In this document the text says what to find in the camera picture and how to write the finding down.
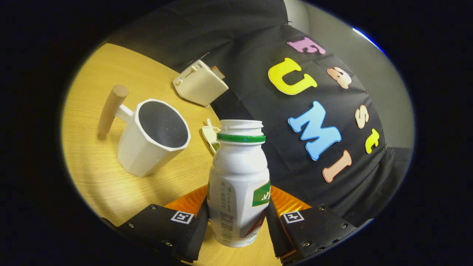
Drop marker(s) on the wooden table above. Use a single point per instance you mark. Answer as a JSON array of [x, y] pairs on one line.
[[99, 177]]

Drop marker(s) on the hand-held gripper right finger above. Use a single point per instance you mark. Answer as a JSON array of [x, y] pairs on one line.
[[317, 227]]

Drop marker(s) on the cream toaster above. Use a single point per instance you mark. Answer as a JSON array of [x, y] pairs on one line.
[[201, 87]]

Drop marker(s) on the white juice bottle green label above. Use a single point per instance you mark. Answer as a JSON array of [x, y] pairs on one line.
[[236, 170]]

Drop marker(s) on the black backdrop cloth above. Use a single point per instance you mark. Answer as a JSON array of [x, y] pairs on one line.
[[258, 103]]

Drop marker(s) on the white divided dish of beans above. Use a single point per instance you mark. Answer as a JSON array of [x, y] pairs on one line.
[[210, 135]]

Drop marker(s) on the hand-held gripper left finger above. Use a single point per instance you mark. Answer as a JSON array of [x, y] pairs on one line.
[[155, 225]]

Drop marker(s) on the toast slice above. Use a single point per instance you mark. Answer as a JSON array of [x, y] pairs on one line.
[[218, 72]]

